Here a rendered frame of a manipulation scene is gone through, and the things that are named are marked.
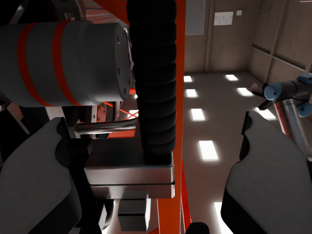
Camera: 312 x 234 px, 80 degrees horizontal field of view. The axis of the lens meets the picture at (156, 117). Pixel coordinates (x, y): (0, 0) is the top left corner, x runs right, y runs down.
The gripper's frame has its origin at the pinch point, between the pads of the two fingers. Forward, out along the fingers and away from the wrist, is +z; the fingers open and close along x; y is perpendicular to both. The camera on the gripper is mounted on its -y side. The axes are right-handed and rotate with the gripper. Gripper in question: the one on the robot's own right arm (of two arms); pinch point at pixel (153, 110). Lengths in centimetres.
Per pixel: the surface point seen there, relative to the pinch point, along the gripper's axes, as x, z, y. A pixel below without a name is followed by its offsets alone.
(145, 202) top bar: -1.6, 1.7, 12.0
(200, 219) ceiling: 104, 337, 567
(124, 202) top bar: -3.9, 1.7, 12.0
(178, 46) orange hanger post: 7, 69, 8
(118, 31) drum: -6.0, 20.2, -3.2
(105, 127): -12.6, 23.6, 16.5
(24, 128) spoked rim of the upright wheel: -30.9, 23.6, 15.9
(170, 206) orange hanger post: 3, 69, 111
